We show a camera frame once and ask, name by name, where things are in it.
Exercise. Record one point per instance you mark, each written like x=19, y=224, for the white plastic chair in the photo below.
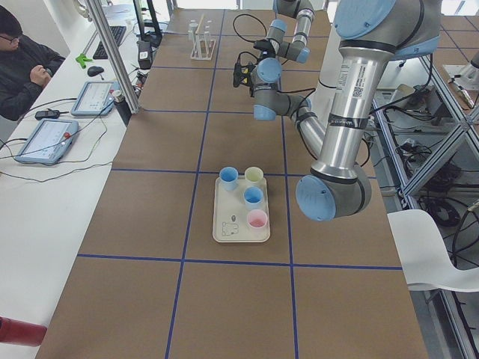
x=423, y=255

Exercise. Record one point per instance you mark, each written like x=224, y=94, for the white wire cup rack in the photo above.
x=203, y=44

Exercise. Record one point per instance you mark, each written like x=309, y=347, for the black power adapter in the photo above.
x=47, y=114

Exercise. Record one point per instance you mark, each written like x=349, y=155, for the pale green ikea cup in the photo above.
x=253, y=175

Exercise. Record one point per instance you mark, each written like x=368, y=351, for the yellow ikea cup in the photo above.
x=245, y=75

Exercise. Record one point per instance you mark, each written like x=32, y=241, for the green plastic tool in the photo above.
x=82, y=59

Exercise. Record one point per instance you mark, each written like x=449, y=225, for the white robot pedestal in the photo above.
x=328, y=77

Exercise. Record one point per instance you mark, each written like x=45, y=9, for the red fire extinguisher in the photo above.
x=21, y=333

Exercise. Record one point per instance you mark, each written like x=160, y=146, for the far blue teach pendant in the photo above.
x=94, y=98

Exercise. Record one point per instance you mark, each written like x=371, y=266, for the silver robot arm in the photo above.
x=274, y=44
x=371, y=34

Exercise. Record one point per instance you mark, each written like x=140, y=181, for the aluminium frame post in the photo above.
x=102, y=26

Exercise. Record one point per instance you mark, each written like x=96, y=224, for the blue teach pendant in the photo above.
x=49, y=141
x=94, y=98

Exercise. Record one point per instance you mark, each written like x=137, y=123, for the black computer monitor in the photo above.
x=148, y=26

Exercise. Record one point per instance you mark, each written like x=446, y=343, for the seated person black jacket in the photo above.
x=26, y=68

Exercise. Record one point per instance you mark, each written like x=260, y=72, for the pink ikea cup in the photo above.
x=257, y=219

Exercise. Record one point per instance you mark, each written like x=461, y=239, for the near blue teach pendant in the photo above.
x=49, y=141

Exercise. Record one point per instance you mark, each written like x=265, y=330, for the blue ikea cup corner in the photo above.
x=229, y=178

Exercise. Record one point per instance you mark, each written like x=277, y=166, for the black computer mouse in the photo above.
x=93, y=71

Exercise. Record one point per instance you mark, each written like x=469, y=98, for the blue ikea cup middle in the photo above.
x=253, y=197

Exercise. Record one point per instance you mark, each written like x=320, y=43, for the cream plastic tray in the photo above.
x=230, y=222

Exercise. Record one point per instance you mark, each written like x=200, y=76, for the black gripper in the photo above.
x=260, y=45
x=238, y=75

